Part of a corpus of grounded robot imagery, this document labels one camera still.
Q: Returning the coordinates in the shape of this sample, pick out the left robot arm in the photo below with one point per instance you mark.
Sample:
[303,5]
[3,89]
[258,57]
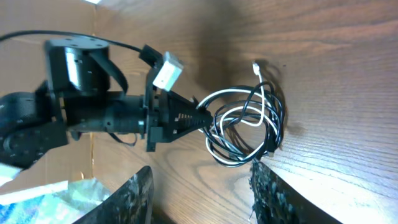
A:
[85,92]

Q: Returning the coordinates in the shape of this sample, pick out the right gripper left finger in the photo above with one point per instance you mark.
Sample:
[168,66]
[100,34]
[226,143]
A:
[130,204]

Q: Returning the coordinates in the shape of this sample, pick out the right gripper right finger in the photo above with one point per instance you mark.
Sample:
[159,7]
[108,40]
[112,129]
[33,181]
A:
[275,201]

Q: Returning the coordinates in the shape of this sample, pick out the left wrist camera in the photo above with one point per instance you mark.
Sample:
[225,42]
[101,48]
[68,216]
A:
[169,72]

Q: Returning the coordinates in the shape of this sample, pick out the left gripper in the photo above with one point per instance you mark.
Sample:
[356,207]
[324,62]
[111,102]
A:
[170,116]

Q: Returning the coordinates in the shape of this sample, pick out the left camera cable black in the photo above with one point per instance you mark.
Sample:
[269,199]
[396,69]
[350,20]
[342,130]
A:
[71,35]

